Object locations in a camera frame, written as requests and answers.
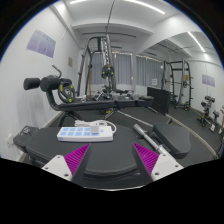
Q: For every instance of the purple wall poster right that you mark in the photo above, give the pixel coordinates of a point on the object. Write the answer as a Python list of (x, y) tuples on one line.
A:
[(208, 80)]

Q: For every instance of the black power rack right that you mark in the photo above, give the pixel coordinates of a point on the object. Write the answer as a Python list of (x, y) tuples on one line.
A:
[(177, 75)]

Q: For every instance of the black plyo box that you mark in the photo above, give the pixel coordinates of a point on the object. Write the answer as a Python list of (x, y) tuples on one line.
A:
[(161, 99)]

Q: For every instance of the purple wall poster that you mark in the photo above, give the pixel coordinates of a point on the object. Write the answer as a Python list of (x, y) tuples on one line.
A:
[(42, 43), (208, 80)]

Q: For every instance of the white charger plug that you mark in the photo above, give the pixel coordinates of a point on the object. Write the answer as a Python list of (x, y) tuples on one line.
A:
[(94, 128)]

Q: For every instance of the black padded bench near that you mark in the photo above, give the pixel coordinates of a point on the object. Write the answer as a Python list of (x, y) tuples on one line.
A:
[(100, 165)]

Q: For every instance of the dumbbell rack right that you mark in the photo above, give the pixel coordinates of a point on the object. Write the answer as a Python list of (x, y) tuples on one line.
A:
[(205, 117)]

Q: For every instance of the grey window curtains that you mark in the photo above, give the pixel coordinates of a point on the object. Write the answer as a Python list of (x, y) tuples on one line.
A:
[(149, 70)]

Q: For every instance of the silver barbell bar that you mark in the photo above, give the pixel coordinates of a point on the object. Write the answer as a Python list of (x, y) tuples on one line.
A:
[(142, 133)]

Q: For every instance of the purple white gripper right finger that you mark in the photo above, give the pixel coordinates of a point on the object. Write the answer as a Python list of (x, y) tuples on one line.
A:
[(152, 165)]

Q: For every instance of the black seat pad right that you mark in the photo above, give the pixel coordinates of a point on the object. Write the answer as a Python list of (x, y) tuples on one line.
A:
[(176, 139)]

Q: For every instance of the white power strip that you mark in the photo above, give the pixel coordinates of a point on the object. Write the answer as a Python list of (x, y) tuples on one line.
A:
[(84, 134)]

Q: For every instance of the hanging weight plate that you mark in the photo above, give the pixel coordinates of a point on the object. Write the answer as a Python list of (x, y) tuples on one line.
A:
[(107, 71)]

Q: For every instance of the black yellow weight plate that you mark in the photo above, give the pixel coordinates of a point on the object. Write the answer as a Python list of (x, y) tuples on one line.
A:
[(66, 92)]

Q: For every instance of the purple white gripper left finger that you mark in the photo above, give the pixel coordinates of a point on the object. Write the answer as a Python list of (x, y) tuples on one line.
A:
[(70, 167)]

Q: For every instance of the purple wall poster left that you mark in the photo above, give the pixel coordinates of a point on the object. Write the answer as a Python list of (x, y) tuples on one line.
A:
[(42, 43)]

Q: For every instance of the grey smith machine rack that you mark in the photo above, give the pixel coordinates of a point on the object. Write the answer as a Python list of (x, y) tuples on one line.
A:
[(97, 44)]

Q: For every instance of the black leg curl bench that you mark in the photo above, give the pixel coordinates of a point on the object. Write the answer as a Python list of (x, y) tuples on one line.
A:
[(50, 85)]

